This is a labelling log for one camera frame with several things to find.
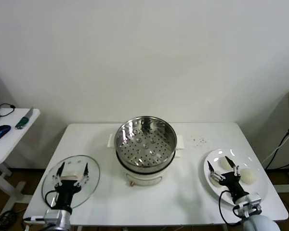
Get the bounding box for white oval plate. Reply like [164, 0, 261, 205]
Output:
[203, 149, 268, 209]

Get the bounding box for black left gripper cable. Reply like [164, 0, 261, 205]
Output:
[44, 190, 60, 208]

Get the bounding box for white hanging cable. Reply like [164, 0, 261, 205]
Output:
[262, 141, 287, 166]

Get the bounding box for white side table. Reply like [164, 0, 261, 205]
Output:
[0, 107, 41, 214]

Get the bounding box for black floor cables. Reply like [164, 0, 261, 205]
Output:
[0, 185, 18, 227]

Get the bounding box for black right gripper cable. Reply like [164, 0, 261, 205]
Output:
[218, 190, 241, 226]

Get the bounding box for white electric cooker base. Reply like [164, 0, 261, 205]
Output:
[115, 144, 183, 188]

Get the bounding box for blue computer mouse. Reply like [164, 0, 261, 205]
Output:
[0, 125, 12, 141]

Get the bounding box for black cable on side table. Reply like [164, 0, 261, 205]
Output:
[0, 103, 16, 118]

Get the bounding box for stainless steel steamer basket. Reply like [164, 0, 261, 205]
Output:
[107, 116, 185, 173]

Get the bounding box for glass lid with white handle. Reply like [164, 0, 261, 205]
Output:
[41, 155, 101, 209]

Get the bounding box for white steamed baozi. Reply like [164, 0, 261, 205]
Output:
[221, 156, 234, 170]
[209, 170, 223, 187]
[239, 168, 258, 185]

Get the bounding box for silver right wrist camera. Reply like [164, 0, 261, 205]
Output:
[233, 192, 262, 217]

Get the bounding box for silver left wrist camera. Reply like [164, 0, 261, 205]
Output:
[23, 208, 72, 225]

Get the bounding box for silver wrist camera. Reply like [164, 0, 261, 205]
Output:
[233, 192, 262, 217]
[23, 208, 72, 225]

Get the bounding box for green handled knife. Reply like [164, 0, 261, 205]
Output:
[15, 107, 34, 129]

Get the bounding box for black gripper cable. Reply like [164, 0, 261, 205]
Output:
[218, 190, 241, 226]
[44, 190, 60, 208]

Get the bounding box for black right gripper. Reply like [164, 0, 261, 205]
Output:
[207, 155, 248, 200]

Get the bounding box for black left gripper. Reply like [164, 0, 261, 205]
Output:
[53, 161, 91, 213]

